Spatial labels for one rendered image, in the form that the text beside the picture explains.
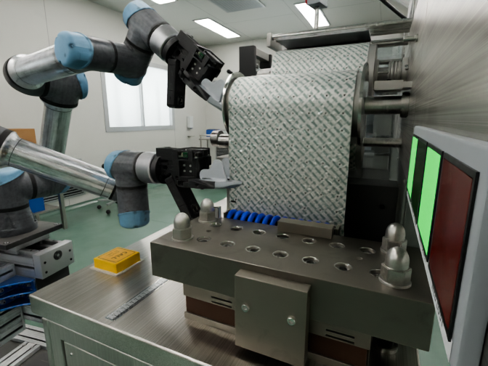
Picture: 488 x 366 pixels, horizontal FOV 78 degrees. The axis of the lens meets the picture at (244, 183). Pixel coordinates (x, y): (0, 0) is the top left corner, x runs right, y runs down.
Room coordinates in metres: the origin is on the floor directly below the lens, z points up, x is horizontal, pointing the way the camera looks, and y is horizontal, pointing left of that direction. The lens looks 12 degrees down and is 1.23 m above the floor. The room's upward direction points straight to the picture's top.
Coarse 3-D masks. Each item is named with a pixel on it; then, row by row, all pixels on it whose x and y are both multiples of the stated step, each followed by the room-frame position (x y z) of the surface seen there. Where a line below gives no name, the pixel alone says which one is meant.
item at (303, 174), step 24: (240, 144) 0.61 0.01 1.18; (264, 144) 0.59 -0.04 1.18; (288, 144) 0.57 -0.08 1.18; (312, 144) 0.55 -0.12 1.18; (336, 144) 0.53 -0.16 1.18; (240, 168) 0.61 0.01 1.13; (264, 168) 0.59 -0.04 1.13; (288, 168) 0.56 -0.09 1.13; (312, 168) 0.55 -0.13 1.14; (336, 168) 0.53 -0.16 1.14; (240, 192) 0.61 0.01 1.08; (264, 192) 0.59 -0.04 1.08; (288, 192) 0.56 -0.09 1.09; (312, 192) 0.54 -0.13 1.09; (336, 192) 0.53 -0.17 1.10; (288, 216) 0.56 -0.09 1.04; (312, 216) 0.54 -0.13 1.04; (336, 216) 0.52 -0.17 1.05
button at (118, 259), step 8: (120, 248) 0.66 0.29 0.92; (104, 256) 0.62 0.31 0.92; (112, 256) 0.62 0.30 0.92; (120, 256) 0.62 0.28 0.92; (128, 256) 0.62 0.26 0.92; (136, 256) 0.64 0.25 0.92; (96, 264) 0.61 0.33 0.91; (104, 264) 0.60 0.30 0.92; (112, 264) 0.59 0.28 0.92; (120, 264) 0.60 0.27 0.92; (128, 264) 0.61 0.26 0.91
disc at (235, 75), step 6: (234, 72) 0.66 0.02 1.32; (228, 78) 0.63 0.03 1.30; (234, 78) 0.65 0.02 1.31; (228, 84) 0.63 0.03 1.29; (228, 90) 0.63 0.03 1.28; (222, 96) 0.62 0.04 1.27; (222, 102) 0.61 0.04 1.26; (222, 108) 0.61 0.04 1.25; (222, 114) 0.61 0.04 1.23; (228, 120) 0.63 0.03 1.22; (228, 126) 0.63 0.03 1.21; (228, 132) 0.63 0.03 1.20
